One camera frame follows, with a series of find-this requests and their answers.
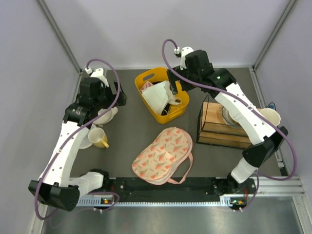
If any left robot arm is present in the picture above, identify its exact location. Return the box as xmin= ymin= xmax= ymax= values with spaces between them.
xmin=28 ymin=77 xmax=126 ymax=220

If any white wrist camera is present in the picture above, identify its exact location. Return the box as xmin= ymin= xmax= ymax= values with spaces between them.
xmin=84 ymin=68 xmax=109 ymax=87
xmin=174 ymin=47 xmax=194 ymax=70

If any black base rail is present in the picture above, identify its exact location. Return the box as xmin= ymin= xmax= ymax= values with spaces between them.
xmin=97 ymin=177 xmax=255 ymax=202

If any blue paper cup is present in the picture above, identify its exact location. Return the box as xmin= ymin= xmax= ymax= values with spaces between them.
xmin=260 ymin=102 xmax=281 ymax=126

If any yellow plastic basket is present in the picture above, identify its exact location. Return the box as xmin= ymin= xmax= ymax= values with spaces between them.
xmin=135 ymin=67 xmax=190 ymax=124

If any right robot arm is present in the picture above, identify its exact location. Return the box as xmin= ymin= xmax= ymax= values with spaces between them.
xmin=167 ymin=47 xmax=288 ymax=193

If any white mesh laundry bag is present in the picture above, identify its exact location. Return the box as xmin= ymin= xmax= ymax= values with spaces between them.
xmin=93 ymin=107 xmax=118 ymax=126

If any yellow mug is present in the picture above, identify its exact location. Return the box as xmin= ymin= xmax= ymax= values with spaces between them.
xmin=88 ymin=127 xmax=109 ymax=148

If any pale mint green bra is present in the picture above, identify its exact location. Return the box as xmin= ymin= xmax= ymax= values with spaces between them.
xmin=142 ymin=80 xmax=182 ymax=115

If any floral mesh laundry bag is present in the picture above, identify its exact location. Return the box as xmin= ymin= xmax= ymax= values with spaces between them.
xmin=132 ymin=127 xmax=193 ymax=185

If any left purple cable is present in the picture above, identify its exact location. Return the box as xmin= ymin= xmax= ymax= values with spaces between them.
xmin=34 ymin=58 xmax=121 ymax=220

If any white ceramic bowl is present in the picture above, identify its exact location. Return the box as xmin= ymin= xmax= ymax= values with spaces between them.
xmin=222 ymin=107 xmax=241 ymax=127

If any black bra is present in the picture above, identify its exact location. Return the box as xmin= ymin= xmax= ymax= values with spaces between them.
xmin=160 ymin=103 xmax=171 ymax=116

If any wire and wood shelf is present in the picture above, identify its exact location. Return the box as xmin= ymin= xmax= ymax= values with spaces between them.
xmin=196 ymin=95 xmax=280 ymax=150

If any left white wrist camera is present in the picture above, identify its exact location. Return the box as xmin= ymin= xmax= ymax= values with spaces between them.
xmin=84 ymin=68 xmax=109 ymax=87

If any pink satin bra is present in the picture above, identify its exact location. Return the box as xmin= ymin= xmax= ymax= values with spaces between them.
xmin=140 ymin=81 xmax=154 ymax=93

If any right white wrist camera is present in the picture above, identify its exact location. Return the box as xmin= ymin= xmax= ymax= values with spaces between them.
xmin=174 ymin=47 xmax=194 ymax=70

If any white marble plate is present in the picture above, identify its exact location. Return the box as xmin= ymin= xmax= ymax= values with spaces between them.
xmin=79 ymin=124 xmax=96 ymax=150

